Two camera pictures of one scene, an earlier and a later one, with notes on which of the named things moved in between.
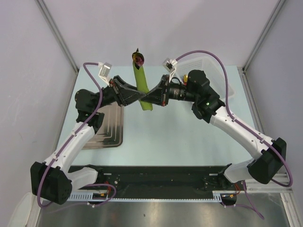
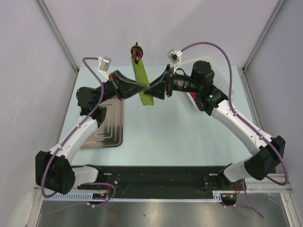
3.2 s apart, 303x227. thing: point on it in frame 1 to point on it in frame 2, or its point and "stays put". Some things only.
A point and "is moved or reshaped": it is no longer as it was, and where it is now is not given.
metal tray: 111,133 stays put
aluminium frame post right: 256,48 stays put
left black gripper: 123,99 to 127,87
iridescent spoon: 138,59 is moved or reshaped
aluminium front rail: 253,186 stays put
